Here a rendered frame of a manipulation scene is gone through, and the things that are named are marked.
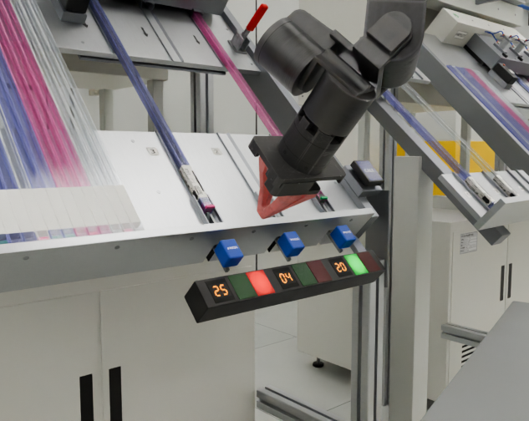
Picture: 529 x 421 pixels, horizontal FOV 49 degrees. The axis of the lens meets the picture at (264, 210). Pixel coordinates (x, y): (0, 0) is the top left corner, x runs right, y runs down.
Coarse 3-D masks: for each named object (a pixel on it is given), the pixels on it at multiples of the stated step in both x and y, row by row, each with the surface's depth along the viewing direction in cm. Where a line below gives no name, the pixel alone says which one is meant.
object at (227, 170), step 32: (128, 160) 77; (160, 160) 80; (192, 160) 83; (224, 160) 87; (256, 160) 91; (128, 192) 73; (160, 192) 76; (224, 192) 82; (256, 192) 84; (160, 224) 72; (192, 224) 75
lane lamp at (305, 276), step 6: (294, 264) 80; (300, 264) 81; (306, 264) 82; (294, 270) 79; (300, 270) 80; (306, 270) 81; (300, 276) 79; (306, 276) 80; (312, 276) 80; (306, 282) 79; (312, 282) 79
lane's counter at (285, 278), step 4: (280, 268) 78; (284, 268) 79; (288, 268) 79; (276, 272) 77; (280, 272) 78; (284, 272) 78; (288, 272) 79; (280, 276) 77; (284, 276) 78; (288, 276) 78; (292, 276) 78; (280, 280) 77; (284, 280) 77; (288, 280) 78; (292, 280) 78; (296, 280) 78; (284, 284) 77; (288, 284) 77; (292, 284) 77; (296, 284) 78; (284, 288) 76
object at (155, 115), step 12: (96, 0) 98; (96, 12) 96; (108, 24) 95; (108, 36) 94; (120, 48) 92; (120, 60) 91; (132, 72) 89; (144, 84) 88; (144, 96) 86; (156, 108) 86; (156, 120) 84; (168, 132) 83; (168, 144) 82; (180, 156) 81; (180, 168) 80; (204, 204) 77
